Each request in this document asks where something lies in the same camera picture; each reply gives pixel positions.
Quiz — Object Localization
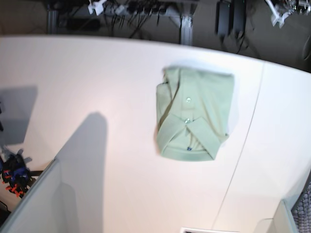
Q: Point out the light green polo T-shirt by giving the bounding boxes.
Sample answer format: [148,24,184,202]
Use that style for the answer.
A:
[156,67,235,162]

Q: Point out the aluminium frame post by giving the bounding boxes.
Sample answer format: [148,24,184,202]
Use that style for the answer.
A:
[176,0,199,46]

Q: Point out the blue orange clamp pile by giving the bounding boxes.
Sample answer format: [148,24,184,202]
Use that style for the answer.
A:
[0,153,34,198]

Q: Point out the black power adapter box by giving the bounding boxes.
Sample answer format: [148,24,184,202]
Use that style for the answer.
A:
[215,0,246,37]

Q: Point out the black power strip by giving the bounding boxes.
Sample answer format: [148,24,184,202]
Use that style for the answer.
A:
[104,0,178,16]

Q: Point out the grey partition panel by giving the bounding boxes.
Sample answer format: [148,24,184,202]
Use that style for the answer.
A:
[0,157,105,233]

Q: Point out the grey patterned chair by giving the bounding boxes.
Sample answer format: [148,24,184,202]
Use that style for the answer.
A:
[291,173,311,233]

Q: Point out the white tray at bottom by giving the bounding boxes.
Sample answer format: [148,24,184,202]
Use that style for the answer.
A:
[180,227,213,233]

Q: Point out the black power brick left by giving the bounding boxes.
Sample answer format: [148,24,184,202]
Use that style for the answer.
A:
[66,18,101,31]

